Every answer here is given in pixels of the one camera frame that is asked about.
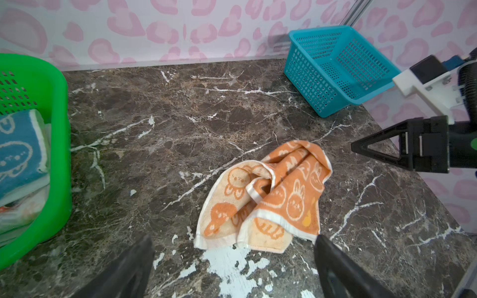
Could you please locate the teal plastic basket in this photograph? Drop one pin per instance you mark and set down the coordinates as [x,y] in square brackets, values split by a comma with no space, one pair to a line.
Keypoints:
[334,67]

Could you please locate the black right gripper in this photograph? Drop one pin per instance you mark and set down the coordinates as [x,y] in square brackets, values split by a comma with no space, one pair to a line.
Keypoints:
[427,145]

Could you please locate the orange patterned towel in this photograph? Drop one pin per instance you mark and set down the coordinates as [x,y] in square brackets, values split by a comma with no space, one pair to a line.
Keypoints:
[263,204]

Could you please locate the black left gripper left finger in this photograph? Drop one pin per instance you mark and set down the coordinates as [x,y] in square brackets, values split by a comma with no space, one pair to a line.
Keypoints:
[125,277]

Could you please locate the green plastic basket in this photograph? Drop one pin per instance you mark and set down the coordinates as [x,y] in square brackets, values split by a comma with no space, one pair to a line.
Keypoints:
[31,83]

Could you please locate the pastel striped animal towel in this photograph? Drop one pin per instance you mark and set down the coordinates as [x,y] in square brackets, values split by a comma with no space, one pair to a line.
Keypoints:
[15,220]

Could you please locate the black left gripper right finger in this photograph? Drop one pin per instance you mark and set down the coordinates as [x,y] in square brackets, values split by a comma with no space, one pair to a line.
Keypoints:
[341,277]

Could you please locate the blue patterned towel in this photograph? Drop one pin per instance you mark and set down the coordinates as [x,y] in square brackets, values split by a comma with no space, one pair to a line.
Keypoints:
[25,155]

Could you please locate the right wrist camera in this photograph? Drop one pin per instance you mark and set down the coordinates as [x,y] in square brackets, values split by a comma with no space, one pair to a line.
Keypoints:
[431,79]

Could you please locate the aluminium frame corner post right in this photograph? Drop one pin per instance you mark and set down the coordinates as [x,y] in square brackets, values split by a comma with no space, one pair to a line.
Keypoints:
[355,12]

